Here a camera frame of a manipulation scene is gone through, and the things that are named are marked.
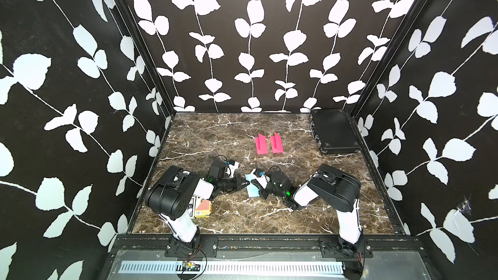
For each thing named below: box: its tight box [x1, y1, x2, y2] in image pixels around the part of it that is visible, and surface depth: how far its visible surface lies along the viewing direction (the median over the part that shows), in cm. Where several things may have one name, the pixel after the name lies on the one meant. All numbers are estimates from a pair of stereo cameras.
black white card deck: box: [187, 197, 196, 218], surface depth 83 cm
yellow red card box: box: [194, 198, 213, 218], surface depth 83 cm
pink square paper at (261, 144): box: [254, 132, 269, 155], surface depth 106 cm
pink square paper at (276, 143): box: [269, 132, 285, 154], surface depth 107 cm
